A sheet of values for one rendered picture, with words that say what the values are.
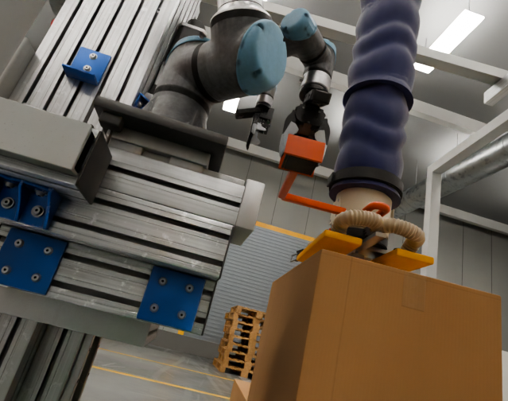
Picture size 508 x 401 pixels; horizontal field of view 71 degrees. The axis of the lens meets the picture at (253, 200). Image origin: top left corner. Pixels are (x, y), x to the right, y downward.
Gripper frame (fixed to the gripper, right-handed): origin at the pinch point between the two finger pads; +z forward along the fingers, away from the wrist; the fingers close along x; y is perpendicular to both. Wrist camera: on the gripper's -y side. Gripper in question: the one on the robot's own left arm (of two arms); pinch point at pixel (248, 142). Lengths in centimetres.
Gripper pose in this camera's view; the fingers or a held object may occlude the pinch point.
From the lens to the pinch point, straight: 159.7
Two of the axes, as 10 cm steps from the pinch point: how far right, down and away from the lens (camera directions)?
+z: -2.3, 9.1, -3.5
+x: -2.0, 3.1, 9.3
